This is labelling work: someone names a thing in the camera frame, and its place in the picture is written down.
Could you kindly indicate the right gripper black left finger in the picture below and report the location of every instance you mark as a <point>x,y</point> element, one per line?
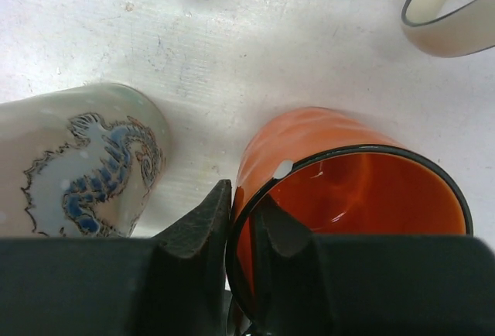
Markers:
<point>188,271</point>

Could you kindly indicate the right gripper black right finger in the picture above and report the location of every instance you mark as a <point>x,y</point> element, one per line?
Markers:
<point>289,294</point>

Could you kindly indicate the orange mug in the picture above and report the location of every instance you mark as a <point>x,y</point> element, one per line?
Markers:
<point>393,231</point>

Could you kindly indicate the cream seahorse mug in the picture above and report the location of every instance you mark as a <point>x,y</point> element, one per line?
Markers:
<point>81,162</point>

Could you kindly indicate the cream mug green inside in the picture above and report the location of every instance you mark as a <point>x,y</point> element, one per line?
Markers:
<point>462,32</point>

